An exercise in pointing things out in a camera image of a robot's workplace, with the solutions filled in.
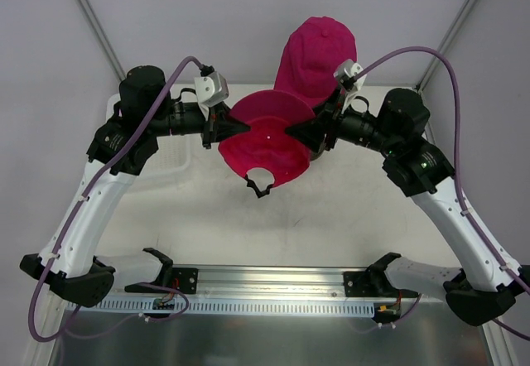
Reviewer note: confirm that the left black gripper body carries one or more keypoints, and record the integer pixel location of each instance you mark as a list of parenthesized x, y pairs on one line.
[(210, 127)]

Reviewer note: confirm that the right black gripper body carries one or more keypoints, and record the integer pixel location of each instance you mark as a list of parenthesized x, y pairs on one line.
[(328, 123)]

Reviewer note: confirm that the pink cap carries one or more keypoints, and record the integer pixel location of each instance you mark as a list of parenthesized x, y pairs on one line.
[(311, 56), (266, 146)]

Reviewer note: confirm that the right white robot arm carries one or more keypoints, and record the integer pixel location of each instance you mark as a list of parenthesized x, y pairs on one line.
[(487, 282)]

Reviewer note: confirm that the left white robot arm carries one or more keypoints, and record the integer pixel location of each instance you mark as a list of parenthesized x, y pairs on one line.
[(117, 155)]

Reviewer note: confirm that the white plastic basket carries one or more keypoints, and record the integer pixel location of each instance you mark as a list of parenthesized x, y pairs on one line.
[(170, 161)]

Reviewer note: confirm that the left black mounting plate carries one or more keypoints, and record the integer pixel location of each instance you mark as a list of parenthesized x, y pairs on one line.
[(183, 279)]

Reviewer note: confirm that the black mounting plate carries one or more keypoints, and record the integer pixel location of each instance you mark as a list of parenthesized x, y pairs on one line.
[(368, 283), (183, 279)]

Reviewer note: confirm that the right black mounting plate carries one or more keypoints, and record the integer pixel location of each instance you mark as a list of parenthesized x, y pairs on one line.
[(368, 283)]

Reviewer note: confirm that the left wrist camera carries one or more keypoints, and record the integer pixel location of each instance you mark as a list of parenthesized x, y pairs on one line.
[(210, 90)]

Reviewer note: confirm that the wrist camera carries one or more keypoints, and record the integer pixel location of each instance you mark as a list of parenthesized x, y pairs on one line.
[(349, 76), (210, 90)]

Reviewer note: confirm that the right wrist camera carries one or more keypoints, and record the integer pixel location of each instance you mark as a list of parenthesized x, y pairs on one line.
[(349, 76)]

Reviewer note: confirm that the white slotted cable duct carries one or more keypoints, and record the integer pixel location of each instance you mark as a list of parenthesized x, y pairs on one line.
[(203, 306)]

